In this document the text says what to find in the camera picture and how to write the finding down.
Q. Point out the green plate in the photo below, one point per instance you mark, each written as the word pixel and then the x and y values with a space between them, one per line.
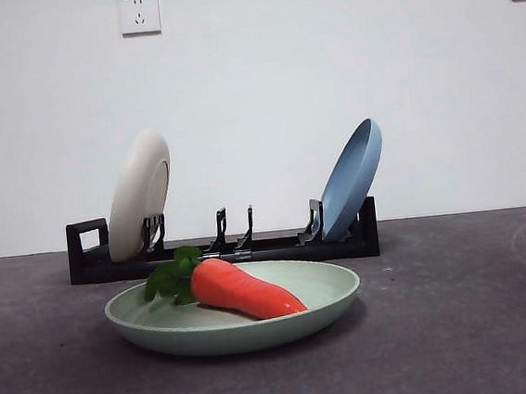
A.
pixel 221 338

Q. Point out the white plate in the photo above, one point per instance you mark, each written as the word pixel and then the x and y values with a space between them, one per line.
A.
pixel 134 195

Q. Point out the orange toy carrot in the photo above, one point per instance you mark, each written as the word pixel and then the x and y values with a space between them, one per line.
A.
pixel 239 288

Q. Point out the blue plate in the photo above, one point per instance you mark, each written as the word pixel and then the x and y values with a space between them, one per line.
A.
pixel 350 184

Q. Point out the black plate rack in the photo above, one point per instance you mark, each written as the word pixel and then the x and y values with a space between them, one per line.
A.
pixel 93 269

